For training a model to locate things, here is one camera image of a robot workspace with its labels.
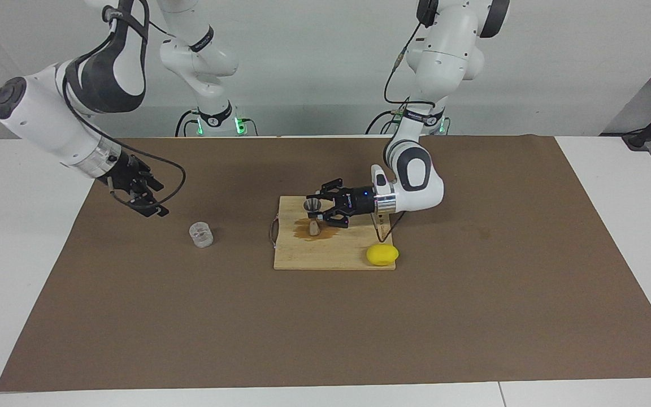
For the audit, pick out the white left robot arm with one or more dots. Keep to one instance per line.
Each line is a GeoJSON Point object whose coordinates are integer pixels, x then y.
{"type": "Point", "coordinates": [444, 51]}

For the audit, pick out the steel double jigger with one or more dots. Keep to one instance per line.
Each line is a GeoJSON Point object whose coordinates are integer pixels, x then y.
{"type": "Point", "coordinates": [314, 226]}

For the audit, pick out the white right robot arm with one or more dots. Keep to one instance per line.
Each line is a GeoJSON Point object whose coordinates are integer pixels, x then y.
{"type": "Point", "coordinates": [48, 118]}

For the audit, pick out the wooden cutting board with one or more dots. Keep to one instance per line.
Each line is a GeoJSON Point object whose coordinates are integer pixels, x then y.
{"type": "Point", "coordinates": [331, 251]}

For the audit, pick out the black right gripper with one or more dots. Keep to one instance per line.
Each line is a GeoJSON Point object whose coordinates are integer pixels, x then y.
{"type": "Point", "coordinates": [125, 175]}

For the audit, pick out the brown table mat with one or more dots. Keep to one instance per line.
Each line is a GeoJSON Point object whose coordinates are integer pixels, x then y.
{"type": "Point", "coordinates": [325, 328]}

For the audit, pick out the clear glass cup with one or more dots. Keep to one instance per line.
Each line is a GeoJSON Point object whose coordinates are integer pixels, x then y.
{"type": "Point", "coordinates": [201, 235]}

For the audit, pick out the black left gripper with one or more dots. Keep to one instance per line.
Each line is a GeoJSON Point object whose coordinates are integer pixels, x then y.
{"type": "Point", "coordinates": [360, 201]}

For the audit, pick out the yellow lemon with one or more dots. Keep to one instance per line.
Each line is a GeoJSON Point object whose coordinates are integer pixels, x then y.
{"type": "Point", "coordinates": [382, 255]}

